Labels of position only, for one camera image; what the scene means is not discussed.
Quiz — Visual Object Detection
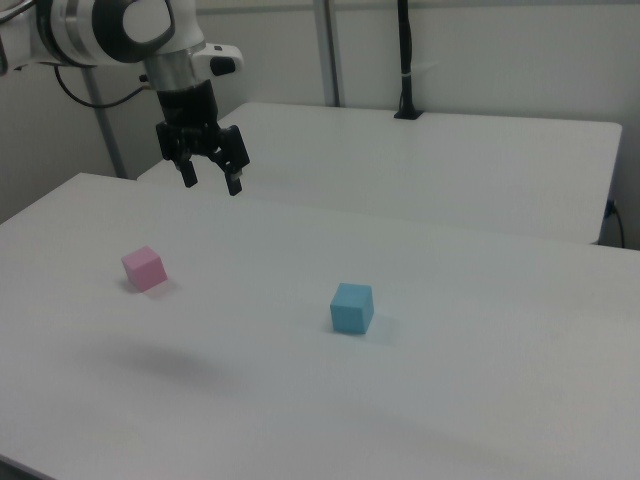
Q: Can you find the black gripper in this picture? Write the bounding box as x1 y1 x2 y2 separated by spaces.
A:
155 80 251 197

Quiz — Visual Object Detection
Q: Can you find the pink cube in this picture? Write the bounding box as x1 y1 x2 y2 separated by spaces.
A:
120 245 168 293

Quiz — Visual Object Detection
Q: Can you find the blue cube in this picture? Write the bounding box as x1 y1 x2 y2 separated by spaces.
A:
329 282 375 335

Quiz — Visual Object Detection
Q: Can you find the grey metal frame post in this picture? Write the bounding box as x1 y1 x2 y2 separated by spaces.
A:
77 64 127 179
313 0 346 108

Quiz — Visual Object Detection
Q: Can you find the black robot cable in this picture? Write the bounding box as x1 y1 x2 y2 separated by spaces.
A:
53 64 151 110

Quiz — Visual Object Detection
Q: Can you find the black camera pole with base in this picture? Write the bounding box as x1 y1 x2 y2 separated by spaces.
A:
393 0 425 121

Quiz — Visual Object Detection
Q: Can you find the black wall cable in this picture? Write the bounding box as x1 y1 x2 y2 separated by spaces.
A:
604 199 626 249

